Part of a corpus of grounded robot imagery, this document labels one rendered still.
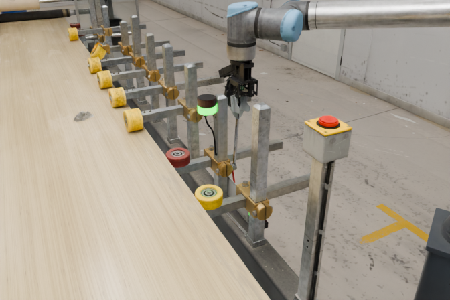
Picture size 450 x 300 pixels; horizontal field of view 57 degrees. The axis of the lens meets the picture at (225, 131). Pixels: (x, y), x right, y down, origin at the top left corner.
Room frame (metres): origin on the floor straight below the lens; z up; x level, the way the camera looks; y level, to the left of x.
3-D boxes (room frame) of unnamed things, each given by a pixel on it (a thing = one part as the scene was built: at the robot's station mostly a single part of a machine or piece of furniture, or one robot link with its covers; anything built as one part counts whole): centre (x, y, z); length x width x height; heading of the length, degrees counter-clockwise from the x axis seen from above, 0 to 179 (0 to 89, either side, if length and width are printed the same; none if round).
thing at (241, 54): (1.26, -0.05, 1.23); 0.10 x 0.09 x 0.05; 117
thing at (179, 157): (1.19, 0.16, 0.85); 0.08 x 0.08 x 0.11
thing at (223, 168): (1.24, 0.03, 0.85); 0.13 x 0.06 x 0.05; 26
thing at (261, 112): (1.00, -0.10, 0.93); 0.03 x 0.03 x 0.48; 26
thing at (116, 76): (1.94, 0.34, 0.95); 0.50 x 0.04 x 0.04; 116
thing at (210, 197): (0.97, 0.05, 0.85); 0.08 x 0.08 x 0.11
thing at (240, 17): (1.26, -0.05, 1.32); 0.10 x 0.09 x 0.12; 69
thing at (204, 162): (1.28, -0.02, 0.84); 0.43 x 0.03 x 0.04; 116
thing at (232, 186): (1.20, -0.02, 0.75); 0.26 x 0.01 x 0.10; 26
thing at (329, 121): (0.76, -0.21, 1.22); 0.04 x 0.04 x 0.02
